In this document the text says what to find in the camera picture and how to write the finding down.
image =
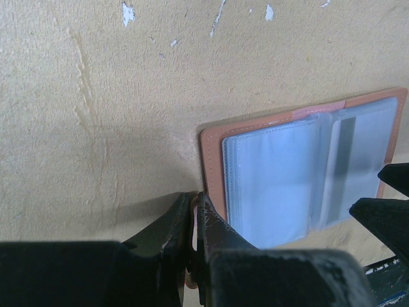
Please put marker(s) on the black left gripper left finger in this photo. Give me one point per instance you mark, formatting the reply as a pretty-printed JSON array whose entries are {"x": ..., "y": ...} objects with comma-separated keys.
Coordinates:
[{"x": 147, "y": 269}]

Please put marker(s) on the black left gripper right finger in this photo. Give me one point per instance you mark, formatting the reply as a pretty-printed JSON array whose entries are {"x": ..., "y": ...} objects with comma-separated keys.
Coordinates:
[{"x": 232, "y": 272}]

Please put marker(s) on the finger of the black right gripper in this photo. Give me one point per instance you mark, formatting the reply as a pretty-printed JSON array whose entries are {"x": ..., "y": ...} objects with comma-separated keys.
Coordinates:
[
  {"x": 396, "y": 176},
  {"x": 386, "y": 219}
]

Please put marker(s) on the silver striped card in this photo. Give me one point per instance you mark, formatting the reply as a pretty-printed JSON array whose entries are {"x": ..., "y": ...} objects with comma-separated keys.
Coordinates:
[{"x": 358, "y": 146}]

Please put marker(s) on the pink leather card holder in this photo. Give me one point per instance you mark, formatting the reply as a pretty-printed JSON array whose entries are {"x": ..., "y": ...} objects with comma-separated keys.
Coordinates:
[{"x": 212, "y": 138}]

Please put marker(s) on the light blue card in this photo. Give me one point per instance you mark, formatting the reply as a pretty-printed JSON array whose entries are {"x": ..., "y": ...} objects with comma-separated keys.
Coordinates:
[{"x": 269, "y": 182}]

